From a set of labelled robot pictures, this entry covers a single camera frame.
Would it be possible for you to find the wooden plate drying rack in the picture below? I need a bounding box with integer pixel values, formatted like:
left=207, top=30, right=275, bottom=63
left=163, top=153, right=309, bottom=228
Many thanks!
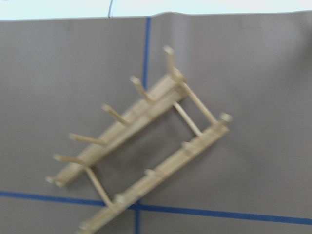
left=46, top=46, right=233, bottom=234

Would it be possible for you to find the thin dark cable on desk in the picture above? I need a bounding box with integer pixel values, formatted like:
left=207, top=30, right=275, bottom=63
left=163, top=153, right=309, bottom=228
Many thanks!
left=107, top=0, right=117, bottom=19

